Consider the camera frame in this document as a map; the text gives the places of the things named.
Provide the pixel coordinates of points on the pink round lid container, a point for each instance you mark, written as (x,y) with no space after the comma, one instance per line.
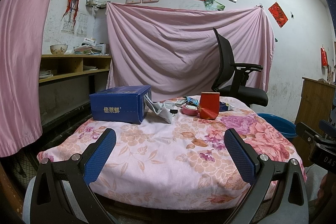
(190,110)

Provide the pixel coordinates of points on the pink curtain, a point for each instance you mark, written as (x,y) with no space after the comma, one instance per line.
(22,25)

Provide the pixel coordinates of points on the stack of books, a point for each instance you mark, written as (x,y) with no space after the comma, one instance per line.
(91,47)

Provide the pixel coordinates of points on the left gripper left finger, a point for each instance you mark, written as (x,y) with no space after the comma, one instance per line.
(61,190)

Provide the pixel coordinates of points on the pink hanging bedsheet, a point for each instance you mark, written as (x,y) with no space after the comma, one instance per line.
(175,51)

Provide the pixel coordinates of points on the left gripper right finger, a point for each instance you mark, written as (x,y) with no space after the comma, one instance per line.
(289,202)

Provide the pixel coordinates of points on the red hanging bag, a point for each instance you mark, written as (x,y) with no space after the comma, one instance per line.
(324,60)

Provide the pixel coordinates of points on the teal colourful snack packet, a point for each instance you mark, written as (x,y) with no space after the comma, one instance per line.
(192,101)

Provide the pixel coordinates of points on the wooden shelf unit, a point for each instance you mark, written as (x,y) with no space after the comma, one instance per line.
(64,67)

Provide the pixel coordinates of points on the blue snack wrapper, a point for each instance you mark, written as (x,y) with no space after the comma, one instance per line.
(223,106)

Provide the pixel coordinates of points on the floral pink tablecloth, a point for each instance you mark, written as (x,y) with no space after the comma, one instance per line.
(182,165)

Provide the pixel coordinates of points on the red diamond wall poster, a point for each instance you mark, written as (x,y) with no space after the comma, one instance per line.
(278,14)

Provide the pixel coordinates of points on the white green medicine packet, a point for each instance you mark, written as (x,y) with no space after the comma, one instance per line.
(180,102)

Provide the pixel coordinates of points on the wooden cabinet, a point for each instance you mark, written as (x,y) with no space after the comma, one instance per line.
(316,103)

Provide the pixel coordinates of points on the black binder clip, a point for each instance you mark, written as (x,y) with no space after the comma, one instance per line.
(173,112)

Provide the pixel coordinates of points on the blue plastic bucket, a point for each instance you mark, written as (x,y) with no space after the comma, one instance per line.
(282,125)

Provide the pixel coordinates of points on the blue cardboard box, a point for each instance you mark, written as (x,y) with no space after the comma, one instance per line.
(120,104)

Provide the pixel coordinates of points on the black office chair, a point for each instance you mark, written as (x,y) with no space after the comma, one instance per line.
(232,77)

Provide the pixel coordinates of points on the ceramic bowl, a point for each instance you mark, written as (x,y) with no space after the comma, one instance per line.
(58,49)

